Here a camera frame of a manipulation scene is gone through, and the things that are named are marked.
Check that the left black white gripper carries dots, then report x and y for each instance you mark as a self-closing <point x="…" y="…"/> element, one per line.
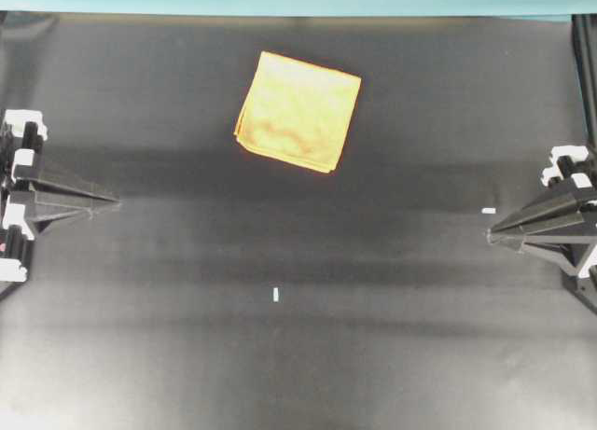
<point x="26" y="213"/>

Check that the black frame post right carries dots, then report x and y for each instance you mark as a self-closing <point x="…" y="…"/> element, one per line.
<point x="584" y="45"/>

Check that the orange folded cloth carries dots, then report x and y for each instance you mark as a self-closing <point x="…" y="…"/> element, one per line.
<point x="297" y="112"/>

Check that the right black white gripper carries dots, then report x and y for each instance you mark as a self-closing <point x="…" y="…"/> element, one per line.
<point x="571" y="182"/>

